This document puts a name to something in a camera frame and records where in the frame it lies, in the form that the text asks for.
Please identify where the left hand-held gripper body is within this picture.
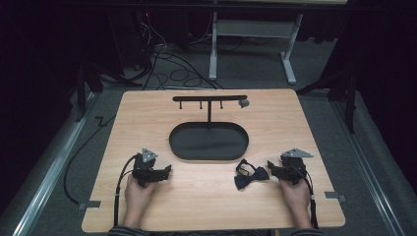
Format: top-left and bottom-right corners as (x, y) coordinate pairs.
(132, 147), (165, 189)

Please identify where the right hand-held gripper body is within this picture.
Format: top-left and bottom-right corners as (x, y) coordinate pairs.
(279, 147), (315, 187)

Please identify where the black bow tie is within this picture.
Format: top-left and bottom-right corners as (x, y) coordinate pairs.
(233, 158), (270, 191)

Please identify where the black hook stand with tray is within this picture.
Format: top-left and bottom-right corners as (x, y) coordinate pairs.
(168, 94), (250, 162)

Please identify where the person's left hand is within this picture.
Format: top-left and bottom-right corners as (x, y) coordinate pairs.
(124, 173), (159, 210)

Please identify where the person's right hand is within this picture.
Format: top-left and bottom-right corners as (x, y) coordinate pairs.
(279, 178), (312, 211)

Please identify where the grey tape strip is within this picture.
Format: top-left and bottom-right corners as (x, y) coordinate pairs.
(77, 200), (102, 211)
(324, 191), (347, 204)

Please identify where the black metal stand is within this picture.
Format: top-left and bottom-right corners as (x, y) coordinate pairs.
(295, 67), (359, 135)
(76, 60), (104, 124)

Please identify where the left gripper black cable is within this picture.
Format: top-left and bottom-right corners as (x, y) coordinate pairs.
(113, 153), (140, 228)

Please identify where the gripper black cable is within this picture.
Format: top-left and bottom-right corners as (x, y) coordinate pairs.
(289, 165), (320, 230)
(113, 153), (140, 228)

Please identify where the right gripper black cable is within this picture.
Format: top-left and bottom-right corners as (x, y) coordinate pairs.
(289, 165), (320, 230)

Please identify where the black floor cable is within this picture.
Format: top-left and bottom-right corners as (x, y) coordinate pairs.
(63, 114), (116, 206)

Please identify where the silver floor rail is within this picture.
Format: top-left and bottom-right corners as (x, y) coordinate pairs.
(329, 99), (408, 236)
(12, 91), (96, 236)

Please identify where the tangle of black floor cables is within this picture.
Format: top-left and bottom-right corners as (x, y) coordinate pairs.
(132, 13), (224, 91)

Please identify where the white metal desk frame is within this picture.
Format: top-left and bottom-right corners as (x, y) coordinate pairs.
(208, 12), (305, 86)

